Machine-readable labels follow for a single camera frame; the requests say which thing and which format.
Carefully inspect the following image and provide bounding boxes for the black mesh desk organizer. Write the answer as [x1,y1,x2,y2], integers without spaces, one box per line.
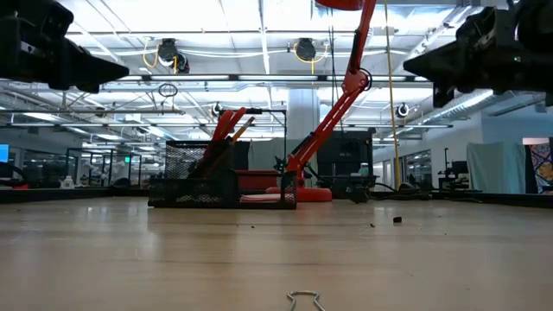
[147,139,298,211]

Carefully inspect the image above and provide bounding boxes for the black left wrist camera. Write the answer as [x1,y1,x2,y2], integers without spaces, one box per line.
[16,0,75,42]

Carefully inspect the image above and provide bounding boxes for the yellow hanging cable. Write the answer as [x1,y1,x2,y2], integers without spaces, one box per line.
[383,0,402,189]

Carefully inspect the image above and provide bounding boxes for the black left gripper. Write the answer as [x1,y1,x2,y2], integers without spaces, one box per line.
[0,0,130,95]

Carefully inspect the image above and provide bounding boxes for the pink sticky note pad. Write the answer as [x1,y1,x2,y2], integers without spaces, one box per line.
[239,193,296,205]

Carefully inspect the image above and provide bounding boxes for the pale green fabric screen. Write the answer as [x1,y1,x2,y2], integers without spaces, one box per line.
[466,141,527,194]

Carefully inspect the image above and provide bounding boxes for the black background workstation frame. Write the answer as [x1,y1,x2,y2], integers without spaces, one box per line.
[65,147,143,187]

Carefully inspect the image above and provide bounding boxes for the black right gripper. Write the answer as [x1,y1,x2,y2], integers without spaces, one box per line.
[403,0,553,110]

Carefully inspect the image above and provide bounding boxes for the black lamp power cable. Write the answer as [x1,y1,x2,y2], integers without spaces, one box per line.
[308,166,483,205]

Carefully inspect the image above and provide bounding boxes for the black background gantry frame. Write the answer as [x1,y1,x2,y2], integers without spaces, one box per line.
[217,106,289,143]

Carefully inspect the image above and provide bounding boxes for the red desk lamp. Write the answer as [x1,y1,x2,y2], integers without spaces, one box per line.
[235,0,378,203]

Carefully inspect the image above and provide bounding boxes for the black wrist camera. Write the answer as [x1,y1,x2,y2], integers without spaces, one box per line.
[16,0,75,42]
[458,5,519,42]

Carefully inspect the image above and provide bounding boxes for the black hanging cable loop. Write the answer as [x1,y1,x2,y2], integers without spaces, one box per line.
[157,82,180,98]

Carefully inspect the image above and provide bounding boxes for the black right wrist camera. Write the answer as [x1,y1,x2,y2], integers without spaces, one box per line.
[458,5,519,42]

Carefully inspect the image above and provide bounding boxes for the red handled scissors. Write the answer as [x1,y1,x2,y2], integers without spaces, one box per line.
[202,106,249,175]

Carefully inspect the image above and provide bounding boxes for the silver wire clip handle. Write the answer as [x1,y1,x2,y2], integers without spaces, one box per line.
[284,289,327,311]

